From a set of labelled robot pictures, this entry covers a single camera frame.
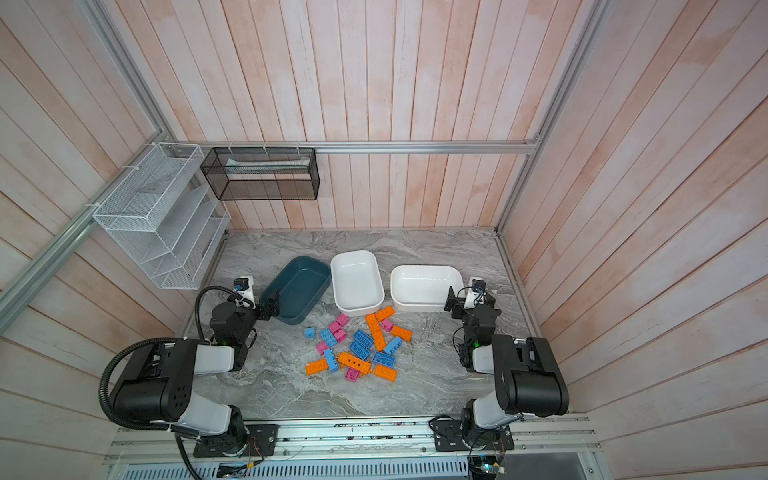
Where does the orange lego plate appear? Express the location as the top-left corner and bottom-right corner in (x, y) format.
(373, 364), (398, 382)
(305, 359), (329, 376)
(375, 306), (395, 322)
(391, 325), (413, 342)

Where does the long light blue lego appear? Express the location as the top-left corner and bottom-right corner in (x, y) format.
(324, 349), (339, 372)

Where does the long orange technic lego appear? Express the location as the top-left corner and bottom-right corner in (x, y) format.
(336, 352), (372, 375)

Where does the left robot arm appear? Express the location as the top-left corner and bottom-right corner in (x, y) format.
(98, 289), (280, 458)

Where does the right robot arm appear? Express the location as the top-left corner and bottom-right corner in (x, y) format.
(444, 280), (570, 450)

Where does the dark teal plastic bin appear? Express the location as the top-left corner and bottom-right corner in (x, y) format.
(260, 256), (331, 325)

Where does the right white plastic bin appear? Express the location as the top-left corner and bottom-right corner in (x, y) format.
(390, 265), (464, 312)

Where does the white plastic bin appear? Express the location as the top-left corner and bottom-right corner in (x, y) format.
(330, 250), (385, 317)
(390, 265), (464, 312)

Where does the orange lego top plate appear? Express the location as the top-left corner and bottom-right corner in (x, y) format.
(375, 306), (395, 322)

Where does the light blue lego brick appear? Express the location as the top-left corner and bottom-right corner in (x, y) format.
(384, 337), (403, 355)

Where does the long orange lego centre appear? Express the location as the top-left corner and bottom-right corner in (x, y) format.
(365, 314), (387, 352)

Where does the middle white plastic bin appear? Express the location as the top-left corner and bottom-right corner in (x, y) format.
(330, 250), (385, 317)

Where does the orange lego bottom plate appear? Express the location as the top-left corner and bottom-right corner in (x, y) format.
(373, 364), (398, 382)

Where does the blue lego double brick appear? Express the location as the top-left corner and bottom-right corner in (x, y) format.
(349, 330), (375, 361)

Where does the pink lego bottom brick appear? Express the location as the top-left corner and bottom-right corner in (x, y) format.
(345, 368), (360, 382)

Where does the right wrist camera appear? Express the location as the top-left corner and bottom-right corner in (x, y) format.
(464, 277), (486, 309)

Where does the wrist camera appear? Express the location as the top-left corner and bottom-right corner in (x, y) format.
(233, 276), (255, 308)
(464, 277), (486, 309)

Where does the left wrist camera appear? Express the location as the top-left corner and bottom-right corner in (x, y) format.
(233, 276), (255, 308)

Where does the black wire mesh basket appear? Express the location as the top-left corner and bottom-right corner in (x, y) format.
(201, 146), (321, 201)

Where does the white wire mesh shelf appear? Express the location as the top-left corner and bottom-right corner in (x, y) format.
(94, 143), (230, 290)

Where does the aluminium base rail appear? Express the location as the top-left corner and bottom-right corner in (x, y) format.
(103, 415), (612, 479)

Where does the black corrugated cable hose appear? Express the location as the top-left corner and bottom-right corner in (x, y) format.
(98, 337), (181, 431)

